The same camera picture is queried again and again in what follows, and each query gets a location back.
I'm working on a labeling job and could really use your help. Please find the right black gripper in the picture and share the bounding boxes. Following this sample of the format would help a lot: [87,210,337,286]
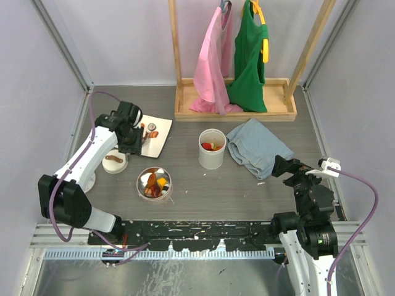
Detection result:
[272,154,328,218]

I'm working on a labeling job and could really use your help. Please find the pink metal bowl container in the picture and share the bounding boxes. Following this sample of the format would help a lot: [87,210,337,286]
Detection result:
[136,167,173,204]

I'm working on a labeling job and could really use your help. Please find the orange food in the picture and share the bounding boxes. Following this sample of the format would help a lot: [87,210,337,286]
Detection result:
[201,142,223,152]

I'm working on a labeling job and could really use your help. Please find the blue denim shorts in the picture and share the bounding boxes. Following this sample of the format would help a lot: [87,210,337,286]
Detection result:
[226,118,294,181]

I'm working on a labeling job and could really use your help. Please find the tall white cylinder container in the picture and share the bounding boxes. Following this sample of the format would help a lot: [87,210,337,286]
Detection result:
[198,128,227,170]

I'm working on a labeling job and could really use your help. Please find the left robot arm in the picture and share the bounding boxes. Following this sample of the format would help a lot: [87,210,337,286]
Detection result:
[38,101,143,244]

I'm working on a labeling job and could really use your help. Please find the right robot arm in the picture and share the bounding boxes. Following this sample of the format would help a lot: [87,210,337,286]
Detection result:
[270,155,340,295]

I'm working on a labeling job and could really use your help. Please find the white square plate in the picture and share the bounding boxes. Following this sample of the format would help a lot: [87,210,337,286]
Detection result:
[141,115,173,158]

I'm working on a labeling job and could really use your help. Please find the flat metal inner lid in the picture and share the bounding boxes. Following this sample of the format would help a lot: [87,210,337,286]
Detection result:
[83,173,96,193]

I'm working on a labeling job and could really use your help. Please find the wooden clothes rack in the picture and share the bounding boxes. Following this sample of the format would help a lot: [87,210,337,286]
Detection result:
[168,1,335,121]

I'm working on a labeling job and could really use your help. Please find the pink hanging shirt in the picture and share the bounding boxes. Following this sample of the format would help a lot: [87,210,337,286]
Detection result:
[189,7,243,115]

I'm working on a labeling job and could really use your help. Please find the green hanging tank top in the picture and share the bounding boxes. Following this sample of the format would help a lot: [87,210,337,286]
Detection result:
[227,1,268,113]

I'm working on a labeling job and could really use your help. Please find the grey clothes hanger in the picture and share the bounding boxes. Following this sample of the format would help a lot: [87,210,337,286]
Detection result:
[219,0,232,13]

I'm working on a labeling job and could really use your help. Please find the yellow clothes hanger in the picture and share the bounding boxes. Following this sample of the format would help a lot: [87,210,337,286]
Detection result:
[240,0,270,64]

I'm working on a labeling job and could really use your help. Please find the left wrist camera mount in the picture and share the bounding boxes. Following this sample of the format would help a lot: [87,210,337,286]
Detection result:
[133,110,143,128]

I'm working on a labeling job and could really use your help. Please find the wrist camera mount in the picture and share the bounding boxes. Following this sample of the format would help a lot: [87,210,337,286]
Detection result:
[306,157,341,179]
[133,110,143,128]

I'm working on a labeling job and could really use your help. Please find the white lid with brown strap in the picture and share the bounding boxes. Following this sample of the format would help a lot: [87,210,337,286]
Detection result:
[102,149,128,174]

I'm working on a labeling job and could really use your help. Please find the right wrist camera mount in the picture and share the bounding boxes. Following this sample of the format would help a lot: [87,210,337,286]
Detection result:
[306,157,341,179]

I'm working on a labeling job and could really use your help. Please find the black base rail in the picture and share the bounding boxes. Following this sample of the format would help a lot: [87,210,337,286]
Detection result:
[88,220,282,252]

